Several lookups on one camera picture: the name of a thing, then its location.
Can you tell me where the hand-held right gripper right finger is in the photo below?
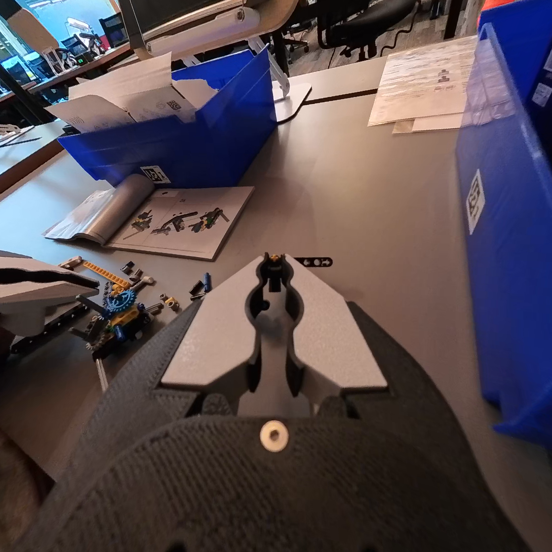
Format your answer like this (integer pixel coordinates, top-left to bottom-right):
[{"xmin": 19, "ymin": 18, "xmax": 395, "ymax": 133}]
[{"xmin": 281, "ymin": 254, "xmax": 389, "ymax": 403}]

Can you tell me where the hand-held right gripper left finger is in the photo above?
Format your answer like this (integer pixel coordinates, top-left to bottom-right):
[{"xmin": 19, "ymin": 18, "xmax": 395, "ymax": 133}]
[{"xmin": 160, "ymin": 254, "xmax": 277, "ymax": 394}]

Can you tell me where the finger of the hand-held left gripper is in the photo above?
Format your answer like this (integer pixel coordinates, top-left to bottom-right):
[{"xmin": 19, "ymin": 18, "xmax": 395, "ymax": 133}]
[
  {"xmin": 0, "ymin": 279, "xmax": 101, "ymax": 338},
  {"xmin": 0, "ymin": 251, "xmax": 93, "ymax": 284}
]

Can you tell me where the black lego frame assembly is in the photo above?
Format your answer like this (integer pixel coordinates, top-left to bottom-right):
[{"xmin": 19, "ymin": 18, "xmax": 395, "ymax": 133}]
[{"xmin": 261, "ymin": 254, "xmax": 334, "ymax": 313}]

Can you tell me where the yellow lego gear assembly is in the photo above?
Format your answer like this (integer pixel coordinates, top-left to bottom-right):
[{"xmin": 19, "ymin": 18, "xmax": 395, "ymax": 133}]
[{"xmin": 70, "ymin": 285, "xmax": 152, "ymax": 391}]

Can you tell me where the black lego beam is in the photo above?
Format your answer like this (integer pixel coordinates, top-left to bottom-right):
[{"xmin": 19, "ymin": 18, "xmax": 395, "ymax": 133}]
[{"xmin": 9, "ymin": 302, "xmax": 89, "ymax": 355}]

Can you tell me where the yellow lego beam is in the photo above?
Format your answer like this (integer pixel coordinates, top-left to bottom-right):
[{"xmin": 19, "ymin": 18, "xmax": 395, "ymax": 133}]
[{"xmin": 83, "ymin": 260, "xmax": 131, "ymax": 288}]

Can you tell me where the lego instruction booklet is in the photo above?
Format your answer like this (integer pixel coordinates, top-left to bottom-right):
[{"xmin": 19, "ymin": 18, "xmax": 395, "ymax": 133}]
[{"xmin": 42, "ymin": 178, "xmax": 256, "ymax": 262}]

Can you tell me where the white cardboard box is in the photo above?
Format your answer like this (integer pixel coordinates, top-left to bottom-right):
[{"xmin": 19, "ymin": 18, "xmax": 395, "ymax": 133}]
[{"xmin": 45, "ymin": 52, "xmax": 219, "ymax": 135}]

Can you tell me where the blue plastic bin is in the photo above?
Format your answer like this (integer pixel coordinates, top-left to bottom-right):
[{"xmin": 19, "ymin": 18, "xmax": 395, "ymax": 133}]
[
  {"xmin": 456, "ymin": 0, "xmax": 552, "ymax": 450},
  {"xmin": 57, "ymin": 43, "xmax": 277, "ymax": 190}
]

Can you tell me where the printed paper sheet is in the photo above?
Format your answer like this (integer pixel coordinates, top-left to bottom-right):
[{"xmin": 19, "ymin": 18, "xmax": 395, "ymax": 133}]
[{"xmin": 367, "ymin": 37, "xmax": 480, "ymax": 135}]

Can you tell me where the black office chair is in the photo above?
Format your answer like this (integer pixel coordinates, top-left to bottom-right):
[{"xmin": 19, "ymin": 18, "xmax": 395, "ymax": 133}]
[{"xmin": 318, "ymin": 0, "xmax": 417, "ymax": 60}]

